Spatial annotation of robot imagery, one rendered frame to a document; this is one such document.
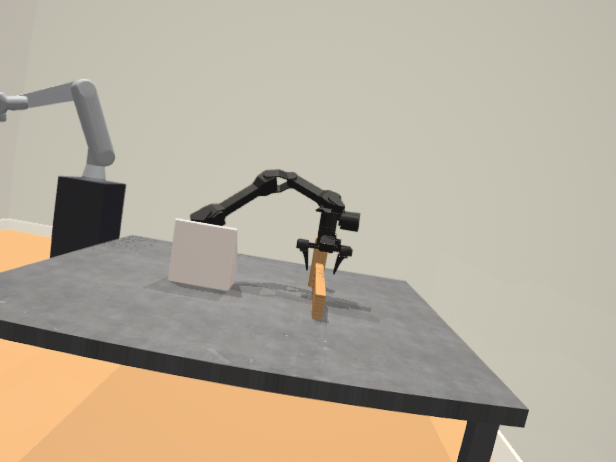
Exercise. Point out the wooden block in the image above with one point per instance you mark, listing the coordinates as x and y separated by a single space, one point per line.
318 257

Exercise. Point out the long wooden rail with metal hooks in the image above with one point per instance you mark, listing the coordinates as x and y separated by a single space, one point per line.
318 292

